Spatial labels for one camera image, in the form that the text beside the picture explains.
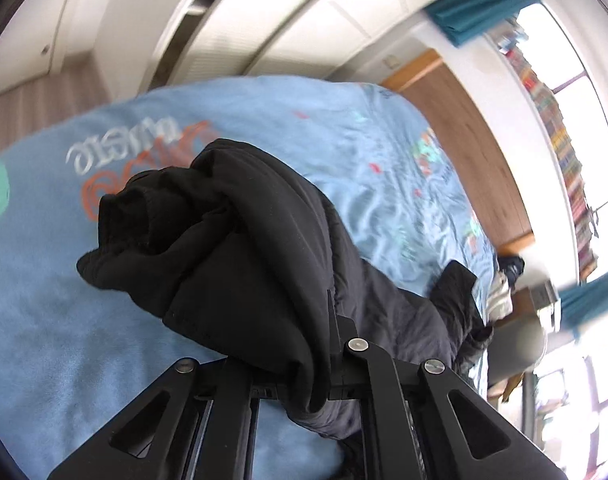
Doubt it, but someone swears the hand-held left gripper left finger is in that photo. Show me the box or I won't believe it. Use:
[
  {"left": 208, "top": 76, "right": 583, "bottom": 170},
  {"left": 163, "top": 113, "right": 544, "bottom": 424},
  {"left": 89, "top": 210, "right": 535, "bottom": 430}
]
[{"left": 48, "top": 356, "right": 263, "bottom": 480}]

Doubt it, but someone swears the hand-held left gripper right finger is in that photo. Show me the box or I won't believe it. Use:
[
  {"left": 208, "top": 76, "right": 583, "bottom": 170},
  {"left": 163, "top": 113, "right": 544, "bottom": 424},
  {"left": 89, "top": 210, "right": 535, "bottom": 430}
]
[{"left": 327, "top": 289, "right": 571, "bottom": 480}]

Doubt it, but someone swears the black padded jacket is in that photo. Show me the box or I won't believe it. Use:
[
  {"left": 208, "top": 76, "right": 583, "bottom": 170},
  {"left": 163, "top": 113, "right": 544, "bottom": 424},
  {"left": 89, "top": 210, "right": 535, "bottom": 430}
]
[{"left": 76, "top": 138, "right": 496, "bottom": 480}]

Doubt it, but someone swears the grey chair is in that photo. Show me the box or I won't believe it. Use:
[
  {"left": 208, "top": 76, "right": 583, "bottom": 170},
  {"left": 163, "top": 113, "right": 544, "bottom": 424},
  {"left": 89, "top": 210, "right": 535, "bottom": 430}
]
[{"left": 486, "top": 310, "right": 548, "bottom": 392}]

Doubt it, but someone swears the white cloth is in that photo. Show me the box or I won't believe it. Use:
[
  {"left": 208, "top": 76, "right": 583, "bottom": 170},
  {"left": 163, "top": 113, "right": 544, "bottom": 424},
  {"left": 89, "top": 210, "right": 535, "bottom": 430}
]
[{"left": 484, "top": 272, "right": 515, "bottom": 322}]

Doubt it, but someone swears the wooden side table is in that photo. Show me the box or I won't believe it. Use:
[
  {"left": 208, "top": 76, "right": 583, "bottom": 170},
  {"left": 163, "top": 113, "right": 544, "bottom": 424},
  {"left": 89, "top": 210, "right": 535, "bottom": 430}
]
[{"left": 511, "top": 287, "right": 540, "bottom": 317}]

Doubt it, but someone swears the dark blue cloth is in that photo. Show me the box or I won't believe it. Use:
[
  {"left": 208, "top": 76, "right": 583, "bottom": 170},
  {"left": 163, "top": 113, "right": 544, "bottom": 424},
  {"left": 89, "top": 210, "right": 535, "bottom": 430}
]
[{"left": 496, "top": 255, "right": 526, "bottom": 282}]

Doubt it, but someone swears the grey box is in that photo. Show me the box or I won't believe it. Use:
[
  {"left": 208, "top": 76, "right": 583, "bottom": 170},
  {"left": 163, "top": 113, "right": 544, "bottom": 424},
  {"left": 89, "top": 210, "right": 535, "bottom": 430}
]
[{"left": 531, "top": 280, "right": 560, "bottom": 311}]

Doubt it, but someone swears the light blue printed blanket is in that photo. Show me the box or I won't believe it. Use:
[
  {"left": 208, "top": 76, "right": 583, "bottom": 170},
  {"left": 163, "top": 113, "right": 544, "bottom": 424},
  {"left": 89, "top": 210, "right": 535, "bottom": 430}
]
[{"left": 0, "top": 75, "right": 510, "bottom": 480}]

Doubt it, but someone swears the wooden headboard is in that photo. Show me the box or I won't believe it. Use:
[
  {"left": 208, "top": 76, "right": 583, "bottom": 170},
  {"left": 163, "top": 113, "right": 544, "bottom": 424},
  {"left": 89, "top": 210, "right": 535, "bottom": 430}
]
[{"left": 381, "top": 49, "right": 535, "bottom": 256}]

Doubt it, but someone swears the row of colourful books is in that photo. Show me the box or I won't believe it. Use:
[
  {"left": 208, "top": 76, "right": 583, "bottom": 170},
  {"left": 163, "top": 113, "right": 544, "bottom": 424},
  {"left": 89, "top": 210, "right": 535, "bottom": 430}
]
[{"left": 489, "top": 15, "right": 600, "bottom": 281}]

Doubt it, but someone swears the white wardrobe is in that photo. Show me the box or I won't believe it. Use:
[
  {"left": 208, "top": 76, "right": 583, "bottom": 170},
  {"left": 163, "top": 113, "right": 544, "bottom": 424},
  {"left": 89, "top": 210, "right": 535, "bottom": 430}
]
[{"left": 148, "top": 0, "right": 435, "bottom": 92}]

